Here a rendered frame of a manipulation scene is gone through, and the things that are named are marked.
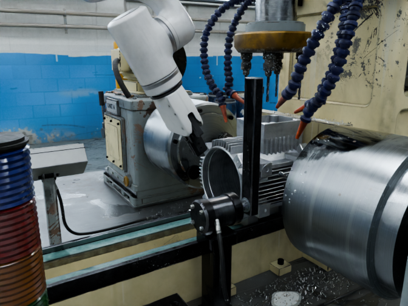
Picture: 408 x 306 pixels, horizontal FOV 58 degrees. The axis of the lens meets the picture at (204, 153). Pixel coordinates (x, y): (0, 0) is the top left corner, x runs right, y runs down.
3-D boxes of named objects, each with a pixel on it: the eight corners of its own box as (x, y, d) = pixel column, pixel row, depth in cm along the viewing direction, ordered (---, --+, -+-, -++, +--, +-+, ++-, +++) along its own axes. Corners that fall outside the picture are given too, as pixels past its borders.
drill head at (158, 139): (189, 158, 140) (188, 91, 134) (249, 184, 110) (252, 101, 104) (126, 167, 127) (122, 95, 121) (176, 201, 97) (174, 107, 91)
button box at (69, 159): (84, 173, 91) (79, 155, 93) (88, 161, 86) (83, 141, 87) (6, 186, 82) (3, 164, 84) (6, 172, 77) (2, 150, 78)
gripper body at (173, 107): (139, 91, 79) (164, 133, 84) (159, 96, 70) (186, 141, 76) (166, 73, 81) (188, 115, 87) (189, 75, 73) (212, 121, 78)
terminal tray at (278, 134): (272, 141, 95) (274, 113, 93) (303, 150, 86) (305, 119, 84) (235, 147, 89) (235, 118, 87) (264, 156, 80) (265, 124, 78)
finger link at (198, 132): (176, 104, 76) (175, 116, 81) (201, 130, 74) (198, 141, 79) (180, 101, 76) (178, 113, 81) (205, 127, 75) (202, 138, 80)
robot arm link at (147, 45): (168, 61, 80) (134, 84, 77) (138, 3, 74) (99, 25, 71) (186, 62, 73) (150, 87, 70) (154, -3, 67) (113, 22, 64)
